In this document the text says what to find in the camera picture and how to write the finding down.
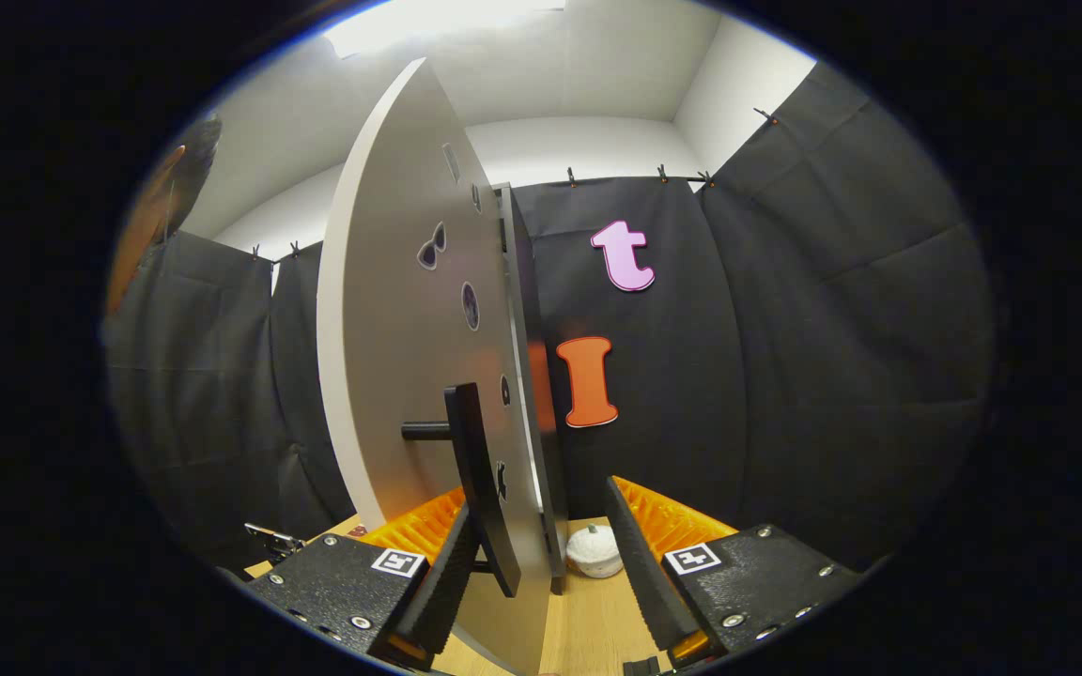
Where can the silver metal bracket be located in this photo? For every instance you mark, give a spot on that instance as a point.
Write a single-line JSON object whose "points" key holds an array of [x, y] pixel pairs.
{"points": [[273, 542]]}

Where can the dark grey cabinet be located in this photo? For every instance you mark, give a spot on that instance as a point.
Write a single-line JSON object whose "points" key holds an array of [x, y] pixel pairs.
{"points": [[527, 310]]}

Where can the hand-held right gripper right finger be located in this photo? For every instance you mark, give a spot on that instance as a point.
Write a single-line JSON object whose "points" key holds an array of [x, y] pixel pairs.
{"points": [[644, 573]]}

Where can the black backdrop cloth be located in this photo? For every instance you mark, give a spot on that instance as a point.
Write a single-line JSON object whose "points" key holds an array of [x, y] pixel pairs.
{"points": [[785, 376]]}

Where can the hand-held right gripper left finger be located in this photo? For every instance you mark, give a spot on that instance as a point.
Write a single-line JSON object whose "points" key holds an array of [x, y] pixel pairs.
{"points": [[442, 582]]}

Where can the white round object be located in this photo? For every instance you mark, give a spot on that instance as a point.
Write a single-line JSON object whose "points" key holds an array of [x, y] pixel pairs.
{"points": [[595, 552]]}

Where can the beige cabinet door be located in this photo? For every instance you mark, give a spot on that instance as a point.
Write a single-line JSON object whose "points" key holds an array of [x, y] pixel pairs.
{"points": [[381, 329]]}

